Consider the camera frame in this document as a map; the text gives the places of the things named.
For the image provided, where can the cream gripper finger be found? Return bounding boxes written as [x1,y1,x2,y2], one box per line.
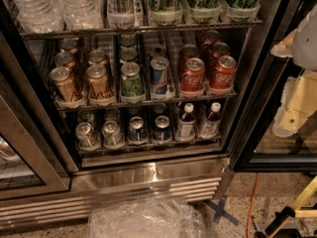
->
[272,77,303,138]
[270,30,297,58]

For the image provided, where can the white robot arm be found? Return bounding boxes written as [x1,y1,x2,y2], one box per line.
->
[270,5,317,138]

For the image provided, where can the open glass fridge door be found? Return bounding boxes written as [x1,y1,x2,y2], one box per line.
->
[230,0,317,173]

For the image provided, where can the red cola can middle right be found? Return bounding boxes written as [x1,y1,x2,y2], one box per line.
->
[206,41,232,77]

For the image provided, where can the red cola can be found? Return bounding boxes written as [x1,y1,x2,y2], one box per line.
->
[206,41,232,77]
[180,58,205,96]
[195,30,221,50]
[209,56,237,95]
[177,44,200,79]

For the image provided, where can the red cola can front right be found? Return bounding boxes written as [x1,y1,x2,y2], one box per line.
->
[209,56,237,95]

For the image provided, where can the red cola can back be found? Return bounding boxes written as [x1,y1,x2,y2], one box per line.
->
[195,30,221,50]

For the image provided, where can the red cola can front left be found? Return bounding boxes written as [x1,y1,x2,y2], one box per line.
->
[180,58,205,96]

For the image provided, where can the red cola can middle left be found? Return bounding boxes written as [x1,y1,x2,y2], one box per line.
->
[177,44,200,79]

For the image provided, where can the blue energy drink can front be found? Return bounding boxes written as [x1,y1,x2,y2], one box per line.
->
[151,57,169,94]

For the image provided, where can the dark can behind blue can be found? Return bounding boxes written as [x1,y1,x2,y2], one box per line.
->
[150,46,166,59]

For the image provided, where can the plaid green can top shelf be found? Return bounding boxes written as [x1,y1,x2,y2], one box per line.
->
[148,0,181,25]

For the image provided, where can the green can front middle shelf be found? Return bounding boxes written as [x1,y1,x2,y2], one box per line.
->
[120,62,146,103]

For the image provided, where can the green can back middle shelf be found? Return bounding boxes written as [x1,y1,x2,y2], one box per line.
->
[118,35,137,49]

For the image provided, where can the plaid grey can top shelf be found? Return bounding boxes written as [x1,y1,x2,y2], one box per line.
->
[107,0,144,30]

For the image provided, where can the silver can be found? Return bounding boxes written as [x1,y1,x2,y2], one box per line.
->
[102,120,123,149]
[75,122,100,151]
[104,107,120,123]
[77,110,97,128]

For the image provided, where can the stainless steel display fridge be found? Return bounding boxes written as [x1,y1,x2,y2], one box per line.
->
[0,0,317,230]

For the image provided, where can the gold can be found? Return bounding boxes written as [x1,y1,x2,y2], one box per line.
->
[87,50,110,69]
[59,39,78,54]
[50,66,84,108]
[54,52,79,74]
[86,64,114,106]

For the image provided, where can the silver can bottom front left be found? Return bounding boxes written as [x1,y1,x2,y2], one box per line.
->
[75,122,100,151]

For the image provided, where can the silver can bottom back left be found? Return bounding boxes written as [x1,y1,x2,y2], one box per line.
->
[77,110,97,128]

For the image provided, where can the gold can back left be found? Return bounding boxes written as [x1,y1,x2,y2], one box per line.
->
[59,39,78,54]

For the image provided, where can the gold can middle left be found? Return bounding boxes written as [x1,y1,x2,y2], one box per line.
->
[54,52,79,74]

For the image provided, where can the gold can front left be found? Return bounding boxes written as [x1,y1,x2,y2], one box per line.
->
[50,66,84,108]

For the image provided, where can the closed left glass fridge door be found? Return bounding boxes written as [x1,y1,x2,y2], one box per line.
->
[0,74,70,200]

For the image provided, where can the dark bottle white cap right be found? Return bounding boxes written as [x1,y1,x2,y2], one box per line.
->
[198,102,222,139]

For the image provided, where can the dark bottle white cap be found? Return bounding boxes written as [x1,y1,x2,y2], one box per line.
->
[198,102,222,139]
[176,103,195,141]

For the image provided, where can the dark bottle white cap left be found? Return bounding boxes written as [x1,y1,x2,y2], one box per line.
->
[176,103,195,141]

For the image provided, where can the blue tape cross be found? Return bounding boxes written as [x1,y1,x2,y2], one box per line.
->
[204,195,239,226]

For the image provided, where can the clear plastic bag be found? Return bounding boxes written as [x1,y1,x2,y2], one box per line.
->
[87,198,206,238]

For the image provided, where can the clear water bottle right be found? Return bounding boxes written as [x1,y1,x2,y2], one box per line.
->
[63,0,103,31]

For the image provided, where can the clear water bottle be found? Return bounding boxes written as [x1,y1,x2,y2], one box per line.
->
[63,0,103,31]
[14,0,63,34]

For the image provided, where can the clear water bottle left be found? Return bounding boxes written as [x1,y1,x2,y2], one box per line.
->
[14,0,63,34]

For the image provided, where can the orange cable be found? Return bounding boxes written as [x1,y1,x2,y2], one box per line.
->
[246,173,262,238]

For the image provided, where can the yellow black stand frame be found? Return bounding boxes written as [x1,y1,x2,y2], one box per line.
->
[255,177,317,238]

